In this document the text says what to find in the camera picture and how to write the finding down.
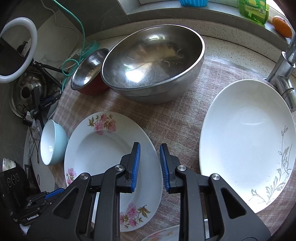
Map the floral white deep plate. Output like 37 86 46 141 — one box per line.
64 111 163 232

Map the light blue ceramic bowl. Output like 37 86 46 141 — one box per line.
40 120 68 166

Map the large white oval plate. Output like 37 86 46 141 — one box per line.
199 79 295 213

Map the small red steel bowl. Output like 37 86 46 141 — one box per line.
71 48 109 96

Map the large stainless steel bowl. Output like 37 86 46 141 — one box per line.
101 24 205 104

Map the chrome kitchen faucet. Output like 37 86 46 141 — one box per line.
265 35 295 113

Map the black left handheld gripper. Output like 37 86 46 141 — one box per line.
15 188 65 226

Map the pink plaid cloth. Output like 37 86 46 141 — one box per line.
53 60 295 240

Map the black tripod stand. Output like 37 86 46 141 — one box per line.
21 60 62 131

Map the steel pot lid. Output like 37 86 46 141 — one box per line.
9 71 47 118

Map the orange tangerine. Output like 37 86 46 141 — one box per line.
272 16 292 38

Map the green dish soap bottle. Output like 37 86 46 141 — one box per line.
237 0 269 25

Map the blue silicone cup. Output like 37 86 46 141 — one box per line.
179 0 208 8

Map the green cable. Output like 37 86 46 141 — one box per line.
52 0 100 90

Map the white ring light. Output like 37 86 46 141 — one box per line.
0 17 38 83

